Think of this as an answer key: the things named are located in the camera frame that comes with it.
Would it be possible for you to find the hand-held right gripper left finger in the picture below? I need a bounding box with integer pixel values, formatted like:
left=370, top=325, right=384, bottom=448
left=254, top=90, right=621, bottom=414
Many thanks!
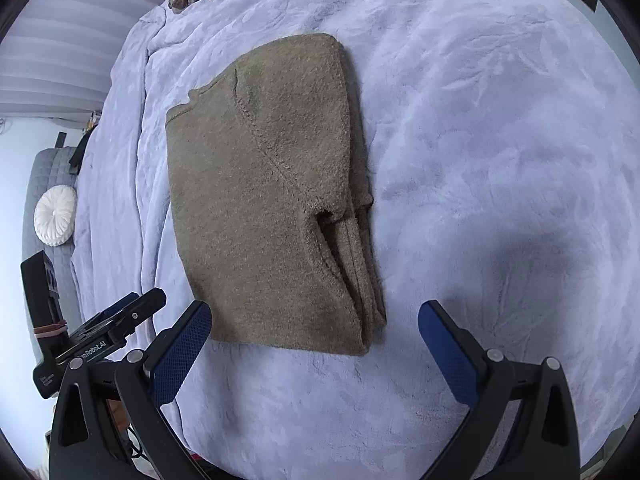
left=48, top=301, right=236, bottom=480

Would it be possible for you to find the dark hanging cloth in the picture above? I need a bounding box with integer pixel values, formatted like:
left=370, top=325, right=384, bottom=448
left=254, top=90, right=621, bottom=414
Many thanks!
left=69, top=130, right=97, bottom=177

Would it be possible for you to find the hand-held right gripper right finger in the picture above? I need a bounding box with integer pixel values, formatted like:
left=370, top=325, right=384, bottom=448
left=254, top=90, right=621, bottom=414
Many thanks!
left=417, top=300, right=581, bottom=480

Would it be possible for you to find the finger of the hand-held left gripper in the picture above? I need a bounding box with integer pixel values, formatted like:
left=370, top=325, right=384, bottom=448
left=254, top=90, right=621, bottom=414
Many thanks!
left=111, top=288, right=167, bottom=342
left=80, top=291, right=141, bottom=333

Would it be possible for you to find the white round cushion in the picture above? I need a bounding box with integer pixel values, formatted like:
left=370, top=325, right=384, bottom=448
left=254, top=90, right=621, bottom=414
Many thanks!
left=34, top=185, right=77, bottom=247

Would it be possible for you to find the lavender fleece blanket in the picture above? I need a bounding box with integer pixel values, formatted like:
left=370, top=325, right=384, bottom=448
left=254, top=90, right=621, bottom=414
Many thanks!
left=70, top=0, right=633, bottom=480

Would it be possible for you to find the grey quilted sofa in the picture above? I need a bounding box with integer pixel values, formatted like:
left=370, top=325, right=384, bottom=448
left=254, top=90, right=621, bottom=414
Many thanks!
left=22, top=147, right=86, bottom=361

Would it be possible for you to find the white window blind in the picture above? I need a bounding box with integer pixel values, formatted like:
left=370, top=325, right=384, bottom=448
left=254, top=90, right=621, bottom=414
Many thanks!
left=0, top=0, right=173, bottom=123

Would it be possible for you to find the olive knitted sweater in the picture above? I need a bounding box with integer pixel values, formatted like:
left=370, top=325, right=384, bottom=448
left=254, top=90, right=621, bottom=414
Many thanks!
left=165, top=32, right=388, bottom=357

